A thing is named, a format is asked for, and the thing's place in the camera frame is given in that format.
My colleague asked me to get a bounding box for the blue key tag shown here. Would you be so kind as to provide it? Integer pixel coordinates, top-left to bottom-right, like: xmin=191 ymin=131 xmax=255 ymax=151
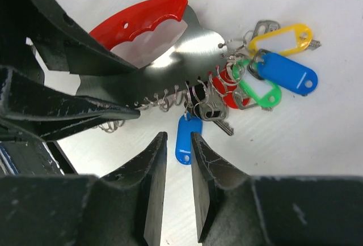
xmin=248 ymin=49 xmax=318 ymax=96
xmin=175 ymin=112 xmax=203 ymax=165

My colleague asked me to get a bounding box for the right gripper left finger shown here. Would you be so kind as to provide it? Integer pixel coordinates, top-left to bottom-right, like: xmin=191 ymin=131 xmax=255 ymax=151
xmin=82 ymin=132 xmax=167 ymax=245

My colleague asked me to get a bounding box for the red key tag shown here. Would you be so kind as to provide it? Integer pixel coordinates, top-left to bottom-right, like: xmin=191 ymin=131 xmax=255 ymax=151
xmin=212 ymin=63 xmax=255 ymax=110

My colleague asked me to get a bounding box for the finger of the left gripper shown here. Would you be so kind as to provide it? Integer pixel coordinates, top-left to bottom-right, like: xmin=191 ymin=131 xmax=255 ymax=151
xmin=20 ymin=0 xmax=136 ymax=75
xmin=1 ymin=66 xmax=140 ymax=141

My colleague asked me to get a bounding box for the metal key holder red handle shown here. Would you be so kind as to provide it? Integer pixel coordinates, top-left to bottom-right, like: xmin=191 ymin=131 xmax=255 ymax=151
xmin=77 ymin=0 xmax=226 ymax=112

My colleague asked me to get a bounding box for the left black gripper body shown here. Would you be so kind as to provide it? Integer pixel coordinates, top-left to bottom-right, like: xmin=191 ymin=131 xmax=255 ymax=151
xmin=1 ymin=0 xmax=78 ymax=175

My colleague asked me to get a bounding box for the yellow key tag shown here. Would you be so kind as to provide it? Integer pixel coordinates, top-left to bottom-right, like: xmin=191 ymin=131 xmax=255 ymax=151
xmin=247 ymin=23 xmax=322 ymax=56

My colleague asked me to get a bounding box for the silver key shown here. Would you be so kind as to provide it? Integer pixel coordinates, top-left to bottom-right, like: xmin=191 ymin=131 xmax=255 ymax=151
xmin=195 ymin=99 xmax=234 ymax=137

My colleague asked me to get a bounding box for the green key tag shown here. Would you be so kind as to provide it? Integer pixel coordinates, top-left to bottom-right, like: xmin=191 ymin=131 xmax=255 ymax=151
xmin=231 ymin=60 xmax=282 ymax=108

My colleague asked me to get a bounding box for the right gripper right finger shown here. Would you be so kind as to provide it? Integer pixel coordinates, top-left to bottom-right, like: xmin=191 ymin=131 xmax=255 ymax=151
xmin=191 ymin=133 xmax=272 ymax=245

